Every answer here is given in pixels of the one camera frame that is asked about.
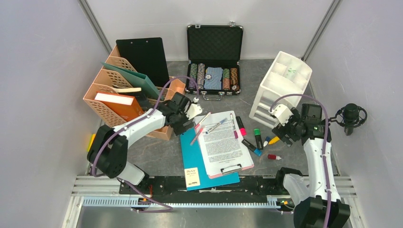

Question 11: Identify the black green-capped highlighter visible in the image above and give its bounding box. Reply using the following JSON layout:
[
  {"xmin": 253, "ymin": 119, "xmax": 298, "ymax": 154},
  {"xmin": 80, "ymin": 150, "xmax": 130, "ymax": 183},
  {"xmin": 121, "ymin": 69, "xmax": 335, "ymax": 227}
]
[{"xmin": 254, "ymin": 128, "xmax": 264, "ymax": 151}]

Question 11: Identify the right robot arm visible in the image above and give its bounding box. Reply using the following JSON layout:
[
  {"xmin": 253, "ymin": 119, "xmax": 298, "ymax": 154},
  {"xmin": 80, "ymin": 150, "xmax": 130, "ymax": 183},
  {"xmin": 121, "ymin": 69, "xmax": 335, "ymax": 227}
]
[{"xmin": 270, "ymin": 104, "xmax": 351, "ymax": 228}]

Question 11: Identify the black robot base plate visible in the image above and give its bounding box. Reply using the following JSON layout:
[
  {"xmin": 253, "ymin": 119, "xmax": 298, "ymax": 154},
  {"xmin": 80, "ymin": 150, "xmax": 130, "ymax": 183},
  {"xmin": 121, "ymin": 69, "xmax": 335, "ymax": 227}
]
[{"xmin": 136, "ymin": 175, "xmax": 288, "ymax": 195}]

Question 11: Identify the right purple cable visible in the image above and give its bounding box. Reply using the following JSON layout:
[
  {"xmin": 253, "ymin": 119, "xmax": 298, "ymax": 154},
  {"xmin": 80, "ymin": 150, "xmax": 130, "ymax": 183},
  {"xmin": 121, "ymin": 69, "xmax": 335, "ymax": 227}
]
[{"xmin": 269, "ymin": 94, "xmax": 333, "ymax": 228}]

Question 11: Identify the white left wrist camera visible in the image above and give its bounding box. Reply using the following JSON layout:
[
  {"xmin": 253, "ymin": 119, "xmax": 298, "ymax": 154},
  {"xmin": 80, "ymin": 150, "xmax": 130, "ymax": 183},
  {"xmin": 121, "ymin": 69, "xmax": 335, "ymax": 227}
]
[{"xmin": 185, "ymin": 97, "xmax": 202, "ymax": 120}]

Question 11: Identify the small red-capped bottle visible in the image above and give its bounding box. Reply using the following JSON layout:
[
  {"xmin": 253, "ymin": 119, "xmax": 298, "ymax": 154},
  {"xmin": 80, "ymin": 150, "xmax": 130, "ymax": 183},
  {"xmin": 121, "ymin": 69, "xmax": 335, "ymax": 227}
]
[{"xmin": 268, "ymin": 154, "xmax": 282, "ymax": 160}]

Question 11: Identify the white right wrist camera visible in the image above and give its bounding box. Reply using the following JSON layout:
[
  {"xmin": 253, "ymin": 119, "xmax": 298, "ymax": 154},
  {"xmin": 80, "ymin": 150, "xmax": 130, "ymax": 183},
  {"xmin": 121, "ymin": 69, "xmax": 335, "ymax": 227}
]
[{"xmin": 270, "ymin": 104, "xmax": 294, "ymax": 126}]

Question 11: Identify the black clipboard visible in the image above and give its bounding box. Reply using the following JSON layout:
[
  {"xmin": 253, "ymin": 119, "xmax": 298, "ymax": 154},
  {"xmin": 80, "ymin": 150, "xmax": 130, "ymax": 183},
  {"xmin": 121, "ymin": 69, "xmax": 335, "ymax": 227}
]
[{"xmin": 116, "ymin": 37, "xmax": 170, "ymax": 87}]

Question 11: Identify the blue plastic folder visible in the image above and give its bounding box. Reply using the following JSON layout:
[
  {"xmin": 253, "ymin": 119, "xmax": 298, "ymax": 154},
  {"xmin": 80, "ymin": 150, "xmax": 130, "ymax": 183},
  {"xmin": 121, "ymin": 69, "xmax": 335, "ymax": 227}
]
[{"xmin": 179, "ymin": 127, "xmax": 240, "ymax": 191}]

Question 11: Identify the black poker chip case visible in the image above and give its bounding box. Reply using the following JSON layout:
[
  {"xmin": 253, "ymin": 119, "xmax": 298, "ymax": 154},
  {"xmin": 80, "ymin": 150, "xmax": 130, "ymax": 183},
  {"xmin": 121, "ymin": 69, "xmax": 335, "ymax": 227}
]
[{"xmin": 185, "ymin": 22, "xmax": 244, "ymax": 100}]

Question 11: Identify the peach plastic file organizer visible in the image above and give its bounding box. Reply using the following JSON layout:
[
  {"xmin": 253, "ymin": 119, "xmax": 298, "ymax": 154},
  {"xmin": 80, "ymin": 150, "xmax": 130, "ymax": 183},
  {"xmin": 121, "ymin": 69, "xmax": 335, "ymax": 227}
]
[{"xmin": 83, "ymin": 45, "xmax": 185, "ymax": 141}]

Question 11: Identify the blue white cap piece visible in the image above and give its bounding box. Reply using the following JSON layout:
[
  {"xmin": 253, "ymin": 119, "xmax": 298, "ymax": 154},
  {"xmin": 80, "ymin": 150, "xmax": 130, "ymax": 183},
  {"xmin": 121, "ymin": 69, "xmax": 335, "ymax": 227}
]
[{"xmin": 263, "ymin": 136, "xmax": 271, "ymax": 147}]

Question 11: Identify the teal folder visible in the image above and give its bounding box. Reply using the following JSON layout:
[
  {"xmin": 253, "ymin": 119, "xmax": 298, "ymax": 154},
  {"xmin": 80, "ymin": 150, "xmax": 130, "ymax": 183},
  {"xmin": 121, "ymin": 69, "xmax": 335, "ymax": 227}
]
[{"xmin": 102, "ymin": 63, "xmax": 160, "ymax": 100}]

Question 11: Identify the Nineteen Eighty-Four dark book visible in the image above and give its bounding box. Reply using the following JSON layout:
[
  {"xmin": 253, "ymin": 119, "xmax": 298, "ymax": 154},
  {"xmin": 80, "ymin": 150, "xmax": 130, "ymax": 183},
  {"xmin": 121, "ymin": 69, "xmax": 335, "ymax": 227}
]
[{"xmin": 113, "ymin": 86, "xmax": 152, "ymax": 111}]

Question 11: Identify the black microphone on tripod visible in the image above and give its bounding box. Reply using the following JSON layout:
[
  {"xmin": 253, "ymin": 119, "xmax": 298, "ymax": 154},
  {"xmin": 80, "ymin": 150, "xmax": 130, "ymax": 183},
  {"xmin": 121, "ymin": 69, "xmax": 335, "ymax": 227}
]
[{"xmin": 329, "ymin": 103, "xmax": 368, "ymax": 136}]

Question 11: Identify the aluminium slotted rail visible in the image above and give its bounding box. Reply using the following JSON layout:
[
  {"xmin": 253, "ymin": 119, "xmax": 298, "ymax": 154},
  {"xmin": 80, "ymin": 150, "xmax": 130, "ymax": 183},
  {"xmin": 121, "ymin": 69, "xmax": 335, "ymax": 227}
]
[{"xmin": 82, "ymin": 196, "xmax": 280, "ymax": 209}]

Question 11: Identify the yellow cap piece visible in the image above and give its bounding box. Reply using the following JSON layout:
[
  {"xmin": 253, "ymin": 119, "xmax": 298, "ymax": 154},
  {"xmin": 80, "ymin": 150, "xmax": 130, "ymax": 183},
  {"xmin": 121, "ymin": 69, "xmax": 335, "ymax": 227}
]
[{"xmin": 268, "ymin": 136, "xmax": 280, "ymax": 145}]

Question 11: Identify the black pink-capped highlighter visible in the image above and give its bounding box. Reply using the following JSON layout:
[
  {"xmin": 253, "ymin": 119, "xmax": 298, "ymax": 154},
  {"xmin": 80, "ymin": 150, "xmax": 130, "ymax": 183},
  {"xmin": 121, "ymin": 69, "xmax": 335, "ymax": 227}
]
[{"xmin": 236, "ymin": 116, "xmax": 247, "ymax": 136}]

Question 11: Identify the white pink-capped marker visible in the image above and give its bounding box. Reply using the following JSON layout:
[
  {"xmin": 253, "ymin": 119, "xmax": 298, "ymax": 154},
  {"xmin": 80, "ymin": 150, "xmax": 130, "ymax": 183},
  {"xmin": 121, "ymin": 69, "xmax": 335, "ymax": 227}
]
[{"xmin": 195, "ymin": 112, "xmax": 211, "ymax": 130}]

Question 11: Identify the yellow triangular stand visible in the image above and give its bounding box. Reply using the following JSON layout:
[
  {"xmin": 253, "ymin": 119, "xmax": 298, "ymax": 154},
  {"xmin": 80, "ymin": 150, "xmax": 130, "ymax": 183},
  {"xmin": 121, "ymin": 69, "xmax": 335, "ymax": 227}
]
[{"xmin": 87, "ymin": 133, "xmax": 96, "ymax": 152}]

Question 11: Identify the black blue-capped highlighter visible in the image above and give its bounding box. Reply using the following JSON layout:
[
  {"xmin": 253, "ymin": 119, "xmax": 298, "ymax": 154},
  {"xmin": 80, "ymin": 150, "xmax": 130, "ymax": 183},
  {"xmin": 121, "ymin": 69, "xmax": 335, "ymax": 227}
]
[{"xmin": 242, "ymin": 139, "xmax": 262, "ymax": 157}]

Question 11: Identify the pink clipboard with paper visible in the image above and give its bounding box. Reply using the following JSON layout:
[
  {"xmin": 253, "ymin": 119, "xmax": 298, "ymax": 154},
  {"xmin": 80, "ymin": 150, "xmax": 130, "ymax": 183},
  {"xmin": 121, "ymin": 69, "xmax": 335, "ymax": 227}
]
[{"xmin": 194, "ymin": 111, "xmax": 254, "ymax": 179}]

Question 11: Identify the clear pink pen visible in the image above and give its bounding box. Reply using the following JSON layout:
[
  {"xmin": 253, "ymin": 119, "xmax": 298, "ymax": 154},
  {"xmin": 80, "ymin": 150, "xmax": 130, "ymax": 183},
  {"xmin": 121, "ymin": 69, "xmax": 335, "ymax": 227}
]
[{"xmin": 190, "ymin": 125, "xmax": 204, "ymax": 146}]

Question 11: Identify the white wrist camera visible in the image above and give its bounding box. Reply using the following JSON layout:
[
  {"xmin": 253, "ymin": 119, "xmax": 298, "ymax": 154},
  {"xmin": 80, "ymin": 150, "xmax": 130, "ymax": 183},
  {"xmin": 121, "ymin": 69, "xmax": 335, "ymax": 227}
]
[
  {"xmin": 270, "ymin": 104, "xmax": 294, "ymax": 126},
  {"xmin": 185, "ymin": 97, "xmax": 202, "ymax": 120}
]

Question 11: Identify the clear blue pen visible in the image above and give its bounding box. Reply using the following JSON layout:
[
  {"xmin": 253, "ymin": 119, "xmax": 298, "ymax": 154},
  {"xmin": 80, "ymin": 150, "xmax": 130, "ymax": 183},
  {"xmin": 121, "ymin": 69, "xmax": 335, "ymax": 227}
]
[{"xmin": 206, "ymin": 118, "xmax": 227, "ymax": 134}]

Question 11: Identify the orange Good Morning book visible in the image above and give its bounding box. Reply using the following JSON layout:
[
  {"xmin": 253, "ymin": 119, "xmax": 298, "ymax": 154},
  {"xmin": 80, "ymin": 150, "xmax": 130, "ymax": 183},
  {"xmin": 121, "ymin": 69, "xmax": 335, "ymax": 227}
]
[{"xmin": 94, "ymin": 92, "xmax": 144, "ymax": 122}]

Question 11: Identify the white drawer organizer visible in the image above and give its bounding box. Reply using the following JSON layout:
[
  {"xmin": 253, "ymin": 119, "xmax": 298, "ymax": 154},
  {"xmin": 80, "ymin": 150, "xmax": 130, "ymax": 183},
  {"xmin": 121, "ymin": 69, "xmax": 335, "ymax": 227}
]
[{"xmin": 249, "ymin": 51, "xmax": 312, "ymax": 129}]

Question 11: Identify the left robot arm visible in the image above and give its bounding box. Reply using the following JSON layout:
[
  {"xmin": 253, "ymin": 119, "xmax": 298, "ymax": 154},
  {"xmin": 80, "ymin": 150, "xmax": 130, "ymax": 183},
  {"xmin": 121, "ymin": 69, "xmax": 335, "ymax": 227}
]
[{"xmin": 87, "ymin": 92, "xmax": 202, "ymax": 194}]

